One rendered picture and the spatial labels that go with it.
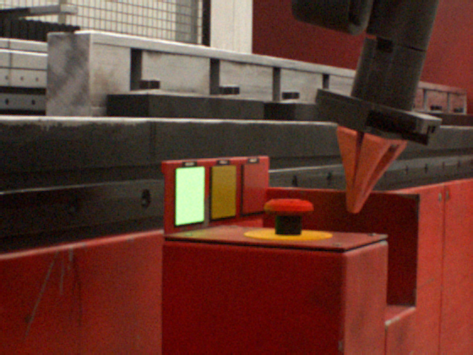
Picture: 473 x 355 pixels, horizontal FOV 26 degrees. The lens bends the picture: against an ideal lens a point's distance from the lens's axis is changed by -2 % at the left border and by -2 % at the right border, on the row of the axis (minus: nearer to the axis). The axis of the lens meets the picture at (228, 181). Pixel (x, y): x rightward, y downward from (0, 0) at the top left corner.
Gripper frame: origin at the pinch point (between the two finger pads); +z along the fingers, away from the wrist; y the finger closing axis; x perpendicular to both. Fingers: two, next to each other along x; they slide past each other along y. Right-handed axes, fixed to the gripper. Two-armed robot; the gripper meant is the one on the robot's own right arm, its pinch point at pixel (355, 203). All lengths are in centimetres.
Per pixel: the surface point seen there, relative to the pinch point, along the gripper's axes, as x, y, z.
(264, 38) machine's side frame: -179, 95, -9
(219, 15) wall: -681, 372, -10
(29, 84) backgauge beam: -29, 59, 2
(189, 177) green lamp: 11.6, 10.7, 0.3
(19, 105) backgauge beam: -27, 59, 5
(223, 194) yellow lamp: 5.3, 10.3, 2.0
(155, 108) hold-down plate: -10.5, 28.0, -1.7
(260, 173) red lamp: -2.4, 10.6, 0.4
